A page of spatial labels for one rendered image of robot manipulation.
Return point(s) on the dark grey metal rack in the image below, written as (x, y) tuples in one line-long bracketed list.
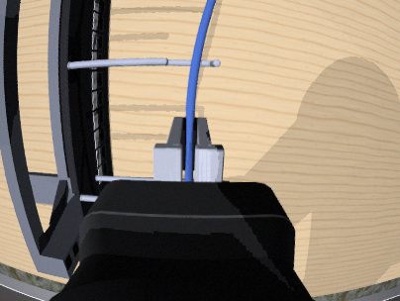
[(84, 36)]

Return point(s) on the blue cable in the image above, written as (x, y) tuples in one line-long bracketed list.
[(192, 84)]

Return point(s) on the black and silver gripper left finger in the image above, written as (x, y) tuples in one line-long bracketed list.
[(170, 159)]

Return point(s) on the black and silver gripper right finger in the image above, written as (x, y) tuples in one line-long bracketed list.
[(208, 158)]

